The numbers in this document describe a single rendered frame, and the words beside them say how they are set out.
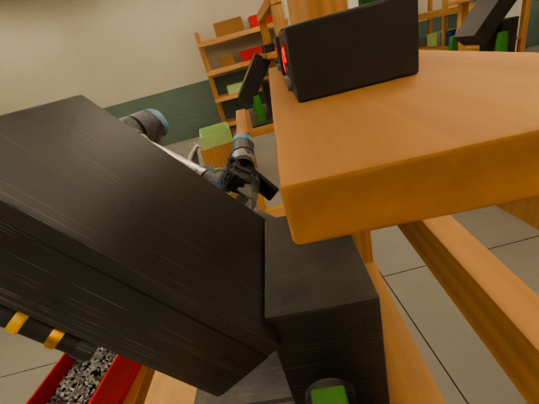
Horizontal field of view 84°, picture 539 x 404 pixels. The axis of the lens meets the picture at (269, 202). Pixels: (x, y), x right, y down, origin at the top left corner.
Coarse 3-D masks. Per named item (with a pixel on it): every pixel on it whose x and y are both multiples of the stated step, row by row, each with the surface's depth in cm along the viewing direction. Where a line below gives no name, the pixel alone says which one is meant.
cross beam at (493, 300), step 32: (416, 224) 55; (448, 224) 50; (448, 256) 45; (480, 256) 42; (448, 288) 47; (480, 288) 38; (512, 288) 37; (480, 320) 40; (512, 320) 33; (512, 352) 34
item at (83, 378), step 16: (96, 352) 95; (112, 352) 95; (64, 368) 93; (80, 368) 92; (96, 368) 91; (112, 368) 85; (128, 368) 92; (48, 384) 87; (64, 384) 88; (80, 384) 87; (96, 384) 86; (112, 384) 85; (128, 384) 90; (32, 400) 82; (48, 400) 86; (64, 400) 84; (80, 400) 83; (96, 400) 79; (112, 400) 84
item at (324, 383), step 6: (324, 378) 45; (330, 378) 45; (336, 378) 45; (312, 384) 45; (318, 384) 44; (324, 384) 44; (330, 384) 43; (336, 384) 43; (342, 384) 44; (348, 384) 44; (306, 390) 45; (348, 390) 43; (354, 390) 45; (306, 396) 45; (348, 396) 43; (354, 396) 44; (306, 402) 45; (354, 402) 44
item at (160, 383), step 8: (160, 376) 81; (168, 376) 80; (152, 384) 79; (160, 384) 79; (168, 384) 78; (176, 384) 78; (184, 384) 77; (152, 392) 77; (160, 392) 77; (168, 392) 76; (176, 392) 76; (184, 392) 75; (192, 392) 75; (152, 400) 75; (160, 400) 75; (168, 400) 74; (176, 400) 74; (184, 400) 73; (192, 400) 73
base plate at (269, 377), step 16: (256, 368) 76; (272, 368) 75; (240, 384) 74; (256, 384) 73; (272, 384) 72; (208, 400) 72; (224, 400) 71; (240, 400) 70; (256, 400) 69; (272, 400) 68; (288, 400) 68
